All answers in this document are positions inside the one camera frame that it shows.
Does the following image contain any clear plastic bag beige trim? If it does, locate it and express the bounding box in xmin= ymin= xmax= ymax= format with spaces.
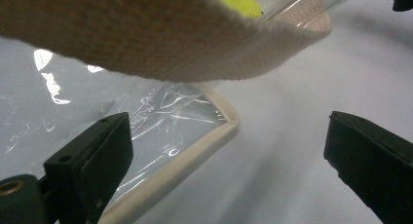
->
xmin=0 ymin=0 xmax=361 ymax=224

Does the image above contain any yellow shuttlecock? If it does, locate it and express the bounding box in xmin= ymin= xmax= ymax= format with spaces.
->
xmin=212 ymin=0 xmax=263 ymax=19

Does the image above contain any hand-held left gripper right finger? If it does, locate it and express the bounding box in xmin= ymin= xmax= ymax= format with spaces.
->
xmin=322 ymin=110 xmax=413 ymax=224

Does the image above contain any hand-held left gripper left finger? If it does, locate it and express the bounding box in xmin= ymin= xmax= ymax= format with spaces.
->
xmin=43 ymin=112 xmax=134 ymax=224

